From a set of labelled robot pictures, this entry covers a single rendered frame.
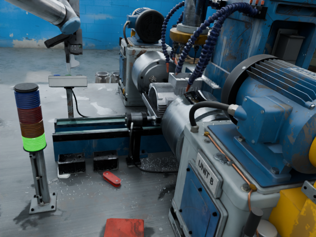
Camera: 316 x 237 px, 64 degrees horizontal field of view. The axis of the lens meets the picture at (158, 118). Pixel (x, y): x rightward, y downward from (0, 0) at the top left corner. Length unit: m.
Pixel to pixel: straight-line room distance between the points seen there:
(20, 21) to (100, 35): 1.72
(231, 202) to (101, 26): 6.18
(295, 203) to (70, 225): 0.64
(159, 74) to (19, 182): 0.79
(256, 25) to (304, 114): 0.63
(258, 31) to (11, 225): 1.04
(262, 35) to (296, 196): 0.65
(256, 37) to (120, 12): 5.67
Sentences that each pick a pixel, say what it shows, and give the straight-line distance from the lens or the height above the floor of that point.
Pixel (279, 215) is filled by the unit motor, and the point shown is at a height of 1.12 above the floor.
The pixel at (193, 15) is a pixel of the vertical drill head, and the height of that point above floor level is 1.40.
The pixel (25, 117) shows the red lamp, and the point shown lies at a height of 1.14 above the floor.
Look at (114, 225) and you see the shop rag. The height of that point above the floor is 0.81.
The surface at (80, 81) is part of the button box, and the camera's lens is 1.26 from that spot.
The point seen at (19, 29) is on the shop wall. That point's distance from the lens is 6.61.
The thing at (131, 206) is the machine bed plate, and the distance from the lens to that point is 0.93.
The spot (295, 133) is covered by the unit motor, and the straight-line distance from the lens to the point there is 0.47.
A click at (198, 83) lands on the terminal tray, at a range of 1.11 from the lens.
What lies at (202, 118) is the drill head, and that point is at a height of 1.14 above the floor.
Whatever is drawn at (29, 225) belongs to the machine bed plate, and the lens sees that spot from 0.92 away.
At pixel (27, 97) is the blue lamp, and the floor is 1.20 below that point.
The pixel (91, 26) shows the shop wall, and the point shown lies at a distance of 6.52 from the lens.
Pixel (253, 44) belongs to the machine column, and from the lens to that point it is 1.05.
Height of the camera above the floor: 1.48
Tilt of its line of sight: 27 degrees down
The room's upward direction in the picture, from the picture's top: 6 degrees clockwise
